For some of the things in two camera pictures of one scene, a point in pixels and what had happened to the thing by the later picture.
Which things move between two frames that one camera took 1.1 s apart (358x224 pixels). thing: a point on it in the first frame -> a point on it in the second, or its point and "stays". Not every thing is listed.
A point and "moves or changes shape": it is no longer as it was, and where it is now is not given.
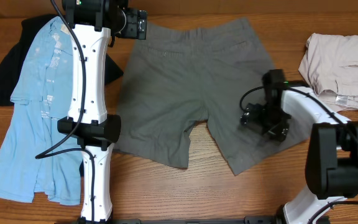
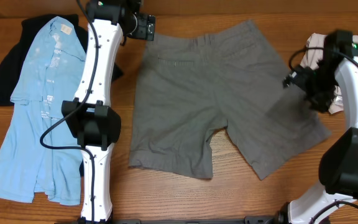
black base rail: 251,219 stays
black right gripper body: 272,121 -> 319,84
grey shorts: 180,74 moves or changes shape
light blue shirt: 43,86 stays
